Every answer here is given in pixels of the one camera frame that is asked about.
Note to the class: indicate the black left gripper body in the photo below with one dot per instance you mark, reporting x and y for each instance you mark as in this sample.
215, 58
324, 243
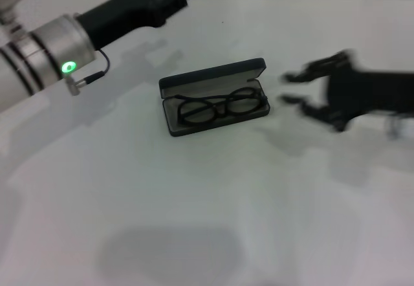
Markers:
123, 14

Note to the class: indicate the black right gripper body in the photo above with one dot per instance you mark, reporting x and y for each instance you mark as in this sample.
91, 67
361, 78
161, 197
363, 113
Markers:
368, 93

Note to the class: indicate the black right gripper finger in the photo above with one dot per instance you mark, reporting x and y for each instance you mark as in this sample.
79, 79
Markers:
310, 108
307, 72

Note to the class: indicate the black glasses case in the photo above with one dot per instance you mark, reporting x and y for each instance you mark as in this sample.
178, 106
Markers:
213, 72

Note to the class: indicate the black glasses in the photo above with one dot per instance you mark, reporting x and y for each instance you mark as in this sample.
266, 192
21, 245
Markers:
222, 108

